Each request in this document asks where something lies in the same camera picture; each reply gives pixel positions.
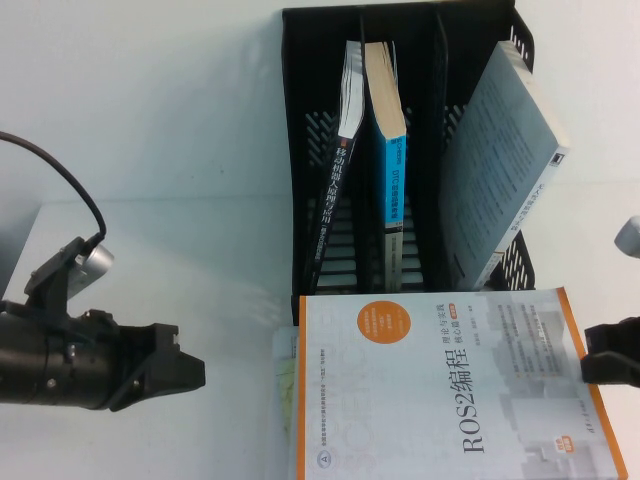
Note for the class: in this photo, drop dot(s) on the grey cover white book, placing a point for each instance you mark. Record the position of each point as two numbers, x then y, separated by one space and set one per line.
500 165

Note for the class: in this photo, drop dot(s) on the white orange-bordered ROS2 book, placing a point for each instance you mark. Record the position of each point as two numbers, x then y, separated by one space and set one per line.
450 400

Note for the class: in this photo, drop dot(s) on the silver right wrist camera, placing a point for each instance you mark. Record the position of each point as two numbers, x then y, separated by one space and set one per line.
630 237

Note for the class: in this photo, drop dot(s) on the blue spine book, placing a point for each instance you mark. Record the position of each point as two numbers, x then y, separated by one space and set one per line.
395 175

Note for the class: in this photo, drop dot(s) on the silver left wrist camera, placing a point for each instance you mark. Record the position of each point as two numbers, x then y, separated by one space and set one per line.
92 265

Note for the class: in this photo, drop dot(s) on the black robotics book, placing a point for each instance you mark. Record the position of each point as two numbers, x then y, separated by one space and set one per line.
340 180

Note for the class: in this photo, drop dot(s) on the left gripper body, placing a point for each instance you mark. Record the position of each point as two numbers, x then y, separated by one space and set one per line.
100 365

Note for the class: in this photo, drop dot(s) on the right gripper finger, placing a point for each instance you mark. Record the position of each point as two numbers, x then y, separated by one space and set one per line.
610 370
615 335

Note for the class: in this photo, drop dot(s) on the black left camera bracket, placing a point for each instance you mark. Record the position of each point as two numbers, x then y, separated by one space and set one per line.
50 280

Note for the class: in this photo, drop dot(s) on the yellow and blue book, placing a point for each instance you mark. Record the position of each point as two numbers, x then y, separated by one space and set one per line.
285 390

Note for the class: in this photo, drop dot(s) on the black mesh book stand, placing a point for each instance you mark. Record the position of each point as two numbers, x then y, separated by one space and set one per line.
300 150

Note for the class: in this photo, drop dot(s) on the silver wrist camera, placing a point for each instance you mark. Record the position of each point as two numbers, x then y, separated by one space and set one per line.
630 237
92 265

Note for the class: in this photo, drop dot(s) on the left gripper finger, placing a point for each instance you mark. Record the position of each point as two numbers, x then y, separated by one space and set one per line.
170 357
175 384

